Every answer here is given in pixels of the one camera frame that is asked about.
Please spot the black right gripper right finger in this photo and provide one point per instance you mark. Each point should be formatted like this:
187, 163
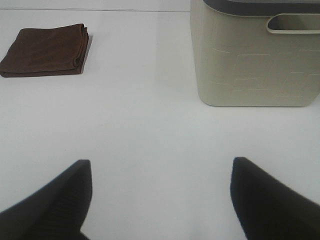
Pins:
269, 210

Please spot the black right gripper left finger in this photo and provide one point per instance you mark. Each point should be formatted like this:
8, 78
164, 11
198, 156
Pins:
56, 211

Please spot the brown towel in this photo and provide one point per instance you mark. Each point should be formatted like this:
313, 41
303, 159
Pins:
38, 52

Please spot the beige plastic bin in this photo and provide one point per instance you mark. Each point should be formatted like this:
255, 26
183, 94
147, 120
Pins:
256, 53

